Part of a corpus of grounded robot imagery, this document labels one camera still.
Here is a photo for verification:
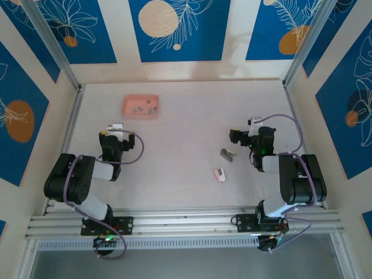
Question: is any black controller board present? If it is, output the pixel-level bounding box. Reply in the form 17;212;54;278
257;234;281;253
92;235;119;248

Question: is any aluminium corner post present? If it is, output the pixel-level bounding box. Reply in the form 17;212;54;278
22;0;84;91
282;0;335;87

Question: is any pink plastic tray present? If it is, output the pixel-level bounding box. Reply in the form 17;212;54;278
121;94;160;120

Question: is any aluminium side rail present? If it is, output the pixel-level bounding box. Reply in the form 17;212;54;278
42;84;85;216
283;81;329;209

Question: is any grey slotted cable duct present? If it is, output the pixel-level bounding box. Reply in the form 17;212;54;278
37;237;260;251

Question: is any black left controller board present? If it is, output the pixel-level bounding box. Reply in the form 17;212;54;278
92;235;119;248

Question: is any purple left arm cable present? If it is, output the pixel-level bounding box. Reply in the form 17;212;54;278
63;131;145;260

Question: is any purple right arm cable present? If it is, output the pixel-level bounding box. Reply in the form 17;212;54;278
260;114;318;252

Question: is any black right controller board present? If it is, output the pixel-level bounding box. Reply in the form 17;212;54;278
257;234;281;253

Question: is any pink and white stapler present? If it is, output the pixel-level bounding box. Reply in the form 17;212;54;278
213;167;226;183

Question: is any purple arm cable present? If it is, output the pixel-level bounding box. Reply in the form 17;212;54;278
63;131;145;260
260;114;318;252

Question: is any cream and chrome stapler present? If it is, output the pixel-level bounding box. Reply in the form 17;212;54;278
220;148;237;162

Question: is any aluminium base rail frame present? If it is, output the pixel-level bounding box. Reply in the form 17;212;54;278
24;205;345;241

